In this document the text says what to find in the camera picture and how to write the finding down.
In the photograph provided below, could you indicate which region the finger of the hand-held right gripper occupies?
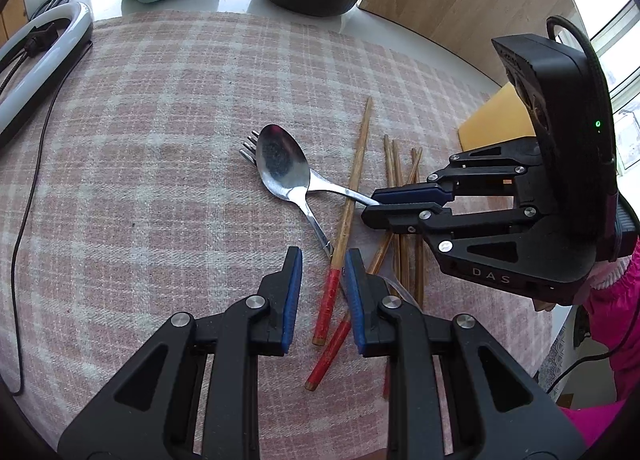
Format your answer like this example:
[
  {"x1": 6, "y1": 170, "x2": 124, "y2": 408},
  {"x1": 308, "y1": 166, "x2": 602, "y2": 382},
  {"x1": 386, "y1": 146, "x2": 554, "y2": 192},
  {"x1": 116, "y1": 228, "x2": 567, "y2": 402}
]
[
  {"x1": 361, "y1": 203, "x2": 551, "y2": 262},
  {"x1": 372, "y1": 137, "x2": 543, "y2": 206}
]

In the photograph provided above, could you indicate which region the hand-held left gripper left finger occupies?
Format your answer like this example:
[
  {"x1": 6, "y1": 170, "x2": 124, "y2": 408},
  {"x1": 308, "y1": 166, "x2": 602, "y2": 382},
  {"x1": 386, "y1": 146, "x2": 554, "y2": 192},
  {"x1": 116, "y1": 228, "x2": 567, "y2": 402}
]
[{"x1": 57, "y1": 246, "x2": 303, "y2": 460}]

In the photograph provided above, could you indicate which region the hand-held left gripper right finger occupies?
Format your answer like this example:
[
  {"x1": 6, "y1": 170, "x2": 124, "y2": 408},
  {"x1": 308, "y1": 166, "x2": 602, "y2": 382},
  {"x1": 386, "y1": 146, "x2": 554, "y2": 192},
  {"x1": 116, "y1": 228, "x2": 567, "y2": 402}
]
[{"x1": 345, "y1": 247, "x2": 586, "y2": 460}]

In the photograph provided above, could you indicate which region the clear plastic spoon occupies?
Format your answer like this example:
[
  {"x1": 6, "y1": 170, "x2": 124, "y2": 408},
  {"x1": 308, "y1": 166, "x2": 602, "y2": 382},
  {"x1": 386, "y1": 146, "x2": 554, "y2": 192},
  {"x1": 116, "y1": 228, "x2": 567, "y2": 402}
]
[{"x1": 372, "y1": 275, "x2": 423, "y2": 313}]

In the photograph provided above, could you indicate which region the yellow plastic container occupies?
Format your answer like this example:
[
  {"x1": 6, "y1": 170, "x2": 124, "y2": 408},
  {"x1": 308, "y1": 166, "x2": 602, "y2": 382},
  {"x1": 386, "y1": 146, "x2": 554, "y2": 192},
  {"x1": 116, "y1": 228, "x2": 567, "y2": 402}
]
[{"x1": 457, "y1": 81, "x2": 538, "y2": 153}]

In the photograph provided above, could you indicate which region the metal spoon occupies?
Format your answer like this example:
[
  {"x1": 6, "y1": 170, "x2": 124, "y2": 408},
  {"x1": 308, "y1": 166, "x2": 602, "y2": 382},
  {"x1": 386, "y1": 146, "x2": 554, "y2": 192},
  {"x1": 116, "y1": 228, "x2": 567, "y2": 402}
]
[{"x1": 258, "y1": 123, "x2": 381, "y2": 206}]

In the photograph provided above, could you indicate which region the person's right forearm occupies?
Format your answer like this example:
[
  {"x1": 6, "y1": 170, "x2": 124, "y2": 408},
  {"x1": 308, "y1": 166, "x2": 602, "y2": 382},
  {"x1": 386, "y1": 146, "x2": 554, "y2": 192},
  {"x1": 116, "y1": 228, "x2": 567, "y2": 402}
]
[{"x1": 580, "y1": 240, "x2": 640, "y2": 401}]

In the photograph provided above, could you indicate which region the bundle of wooden chopsticks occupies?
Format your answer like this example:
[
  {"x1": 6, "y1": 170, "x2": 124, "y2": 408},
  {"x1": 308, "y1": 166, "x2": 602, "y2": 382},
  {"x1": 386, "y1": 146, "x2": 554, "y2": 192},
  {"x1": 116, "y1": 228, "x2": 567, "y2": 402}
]
[{"x1": 382, "y1": 134, "x2": 408, "y2": 301}]

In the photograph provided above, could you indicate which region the light wooden board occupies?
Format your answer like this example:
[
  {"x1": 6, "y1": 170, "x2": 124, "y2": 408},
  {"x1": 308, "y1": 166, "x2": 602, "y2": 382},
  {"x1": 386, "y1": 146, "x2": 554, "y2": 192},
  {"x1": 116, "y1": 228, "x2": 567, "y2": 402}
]
[{"x1": 357, "y1": 0, "x2": 596, "y2": 86}]

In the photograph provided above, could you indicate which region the pink plaid tablecloth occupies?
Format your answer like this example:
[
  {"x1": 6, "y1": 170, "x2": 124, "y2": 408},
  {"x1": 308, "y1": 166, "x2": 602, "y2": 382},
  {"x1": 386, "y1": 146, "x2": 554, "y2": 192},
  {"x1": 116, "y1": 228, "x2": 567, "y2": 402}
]
[{"x1": 0, "y1": 9, "x2": 556, "y2": 460}]

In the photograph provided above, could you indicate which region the person's pink clothing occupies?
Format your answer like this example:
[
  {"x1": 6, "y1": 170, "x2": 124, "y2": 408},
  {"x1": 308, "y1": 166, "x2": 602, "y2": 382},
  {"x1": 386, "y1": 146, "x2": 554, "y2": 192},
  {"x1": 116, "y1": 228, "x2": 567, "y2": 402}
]
[{"x1": 560, "y1": 402, "x2": 636, "y2": 447}]

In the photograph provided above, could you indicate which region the wooden plank panel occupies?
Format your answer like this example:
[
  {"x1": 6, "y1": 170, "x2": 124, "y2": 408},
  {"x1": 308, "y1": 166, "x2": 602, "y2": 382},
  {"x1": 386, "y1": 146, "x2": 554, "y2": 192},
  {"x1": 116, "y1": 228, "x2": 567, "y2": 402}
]
[{"x1": 0, "y1": 0, "x2": 28, "y2": 44}]

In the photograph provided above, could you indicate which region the black ring light cable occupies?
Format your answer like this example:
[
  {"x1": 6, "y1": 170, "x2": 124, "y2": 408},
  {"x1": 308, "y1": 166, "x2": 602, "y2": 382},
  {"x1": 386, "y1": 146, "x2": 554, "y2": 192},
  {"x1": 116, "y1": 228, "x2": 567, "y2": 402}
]
[{"x1": 9, "y1": 40, "x2": 93, "y2": 396}]

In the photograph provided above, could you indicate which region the white ring light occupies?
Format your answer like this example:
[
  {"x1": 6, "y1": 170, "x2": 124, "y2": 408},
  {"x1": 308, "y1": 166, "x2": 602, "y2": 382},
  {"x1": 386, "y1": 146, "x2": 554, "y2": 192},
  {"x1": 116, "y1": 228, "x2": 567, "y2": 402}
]
[{"x1": 0, "y1": 1, "x2": 94, "y2": 148}]

